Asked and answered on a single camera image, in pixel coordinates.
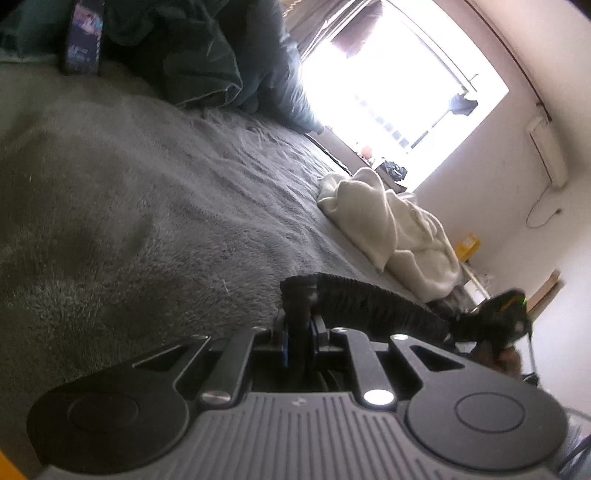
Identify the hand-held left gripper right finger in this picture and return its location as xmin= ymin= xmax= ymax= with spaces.
xmin=310 ymin=316 xmax=466 ymax=409

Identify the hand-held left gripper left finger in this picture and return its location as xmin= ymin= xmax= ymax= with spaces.
xmin=131 ymin=310 xmax=291 ymax=407

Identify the black ribbed garment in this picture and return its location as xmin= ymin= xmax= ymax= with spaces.
xmin=279 ymin=272 xmax=465 ymax=384

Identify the person's right hand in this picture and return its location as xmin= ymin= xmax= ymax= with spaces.
xmin=475 ymin=345 xmax=526 ymax=378

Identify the tall cardboard box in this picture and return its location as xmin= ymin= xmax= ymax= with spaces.
xmin=526 ymin=270 xmax=565 ymax=315

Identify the yellow box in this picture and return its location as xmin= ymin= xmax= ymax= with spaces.
xmin=455 ymin=233 xmax=482 ymax=264

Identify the white fleece garment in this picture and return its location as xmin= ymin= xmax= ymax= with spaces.
xmin=316 ymin=167 xmax=462 ymax=298

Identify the white air conditioner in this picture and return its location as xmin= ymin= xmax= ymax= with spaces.
xmin=529 ymin=115 xmax=570 ymax=188

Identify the grey bed blanket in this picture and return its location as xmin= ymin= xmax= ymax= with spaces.
xmin=0 ymin=60 xmax=462 ymax=464

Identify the small dark hanging garment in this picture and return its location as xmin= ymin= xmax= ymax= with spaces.
xmin=445 ymin=92 xmax=478 ymax=117

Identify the bright window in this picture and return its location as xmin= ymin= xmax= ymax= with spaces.
xmin=295 ymin=0 xmax=511 ymax=192

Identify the teal duvet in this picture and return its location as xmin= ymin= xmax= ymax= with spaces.
xmin=65 ymin=0 xmax=325 ymax=136

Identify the large dark hanging garment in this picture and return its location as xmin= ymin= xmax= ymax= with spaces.
xmin=330 ymin=0 xmax=386 ymax=58

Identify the beige curtain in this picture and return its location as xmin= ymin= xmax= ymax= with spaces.
xmin=281 ymin=0 xmax=334 ymax=63

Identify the black smartphone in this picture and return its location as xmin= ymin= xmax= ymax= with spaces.
xmin=60 ymin=0 xmax=103 ymax=75

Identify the teal pillow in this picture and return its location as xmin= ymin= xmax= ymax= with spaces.
xmin=0 ymin=0 xmax=70 ymax=63

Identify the air conditioner cable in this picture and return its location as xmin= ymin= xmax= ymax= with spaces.
xmin=526 ymin=186 xmax=564 ymax=228

